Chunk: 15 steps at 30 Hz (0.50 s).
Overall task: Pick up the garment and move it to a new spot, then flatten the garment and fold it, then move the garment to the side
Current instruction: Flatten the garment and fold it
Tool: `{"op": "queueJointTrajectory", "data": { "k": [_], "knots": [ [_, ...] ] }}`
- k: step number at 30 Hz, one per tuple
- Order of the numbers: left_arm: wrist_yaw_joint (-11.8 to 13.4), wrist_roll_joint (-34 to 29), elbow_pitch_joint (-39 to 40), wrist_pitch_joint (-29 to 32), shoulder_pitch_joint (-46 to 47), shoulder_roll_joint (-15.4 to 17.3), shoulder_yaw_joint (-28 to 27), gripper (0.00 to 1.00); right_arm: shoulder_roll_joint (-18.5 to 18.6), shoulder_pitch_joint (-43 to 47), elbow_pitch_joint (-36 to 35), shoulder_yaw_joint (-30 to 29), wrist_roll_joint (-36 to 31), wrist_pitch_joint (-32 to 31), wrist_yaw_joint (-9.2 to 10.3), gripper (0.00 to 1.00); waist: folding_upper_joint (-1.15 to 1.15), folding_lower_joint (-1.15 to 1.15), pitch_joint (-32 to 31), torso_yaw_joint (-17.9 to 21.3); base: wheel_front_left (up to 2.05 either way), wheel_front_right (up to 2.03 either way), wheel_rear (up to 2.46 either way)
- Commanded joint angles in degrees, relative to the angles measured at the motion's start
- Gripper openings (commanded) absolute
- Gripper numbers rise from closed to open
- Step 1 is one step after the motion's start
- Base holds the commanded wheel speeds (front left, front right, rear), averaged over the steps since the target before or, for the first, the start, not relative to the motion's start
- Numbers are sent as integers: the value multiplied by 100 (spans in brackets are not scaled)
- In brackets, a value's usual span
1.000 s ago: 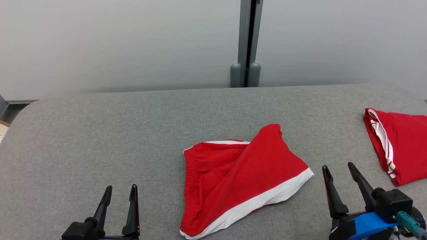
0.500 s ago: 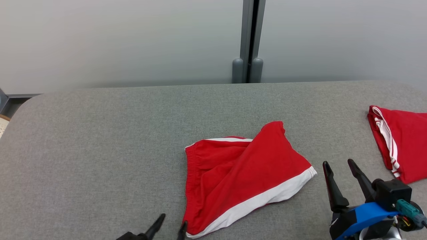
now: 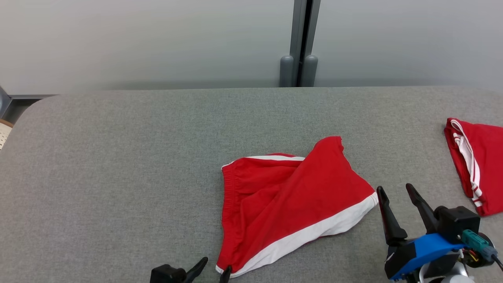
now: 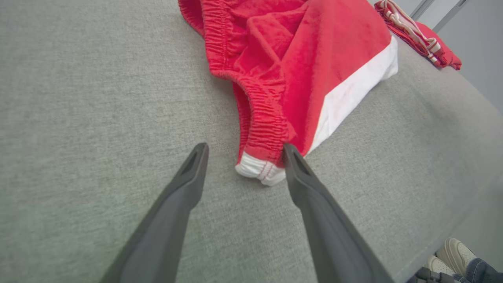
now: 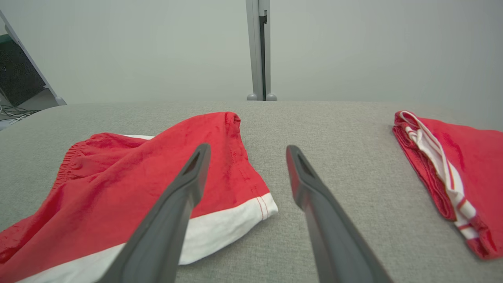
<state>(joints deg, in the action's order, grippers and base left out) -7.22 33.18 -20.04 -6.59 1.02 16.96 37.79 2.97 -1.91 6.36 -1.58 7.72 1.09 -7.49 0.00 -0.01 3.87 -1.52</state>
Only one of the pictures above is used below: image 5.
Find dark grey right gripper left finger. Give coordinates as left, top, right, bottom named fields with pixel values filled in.
left=96, top=143, right=212, bottom=283

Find grey framed dark panel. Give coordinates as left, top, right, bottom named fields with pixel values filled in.
left=0, top=10, right=67, bottom=107

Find red white basketball jersey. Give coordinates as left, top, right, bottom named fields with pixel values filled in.
left=393, top=110, right=503, bottom=261

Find tangled white floor cables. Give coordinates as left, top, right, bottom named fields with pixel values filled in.
left=0, top=88, right=40, bottom=126

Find red white sports shorts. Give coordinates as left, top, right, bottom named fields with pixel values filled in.
left=0, top=112, right=279, bottom=283

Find grey metal partition post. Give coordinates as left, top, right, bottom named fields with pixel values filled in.
left=246, top=0, right=272, bottom=101

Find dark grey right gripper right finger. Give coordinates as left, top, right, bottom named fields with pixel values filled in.
left=286, top=144, right=394, bottom=283

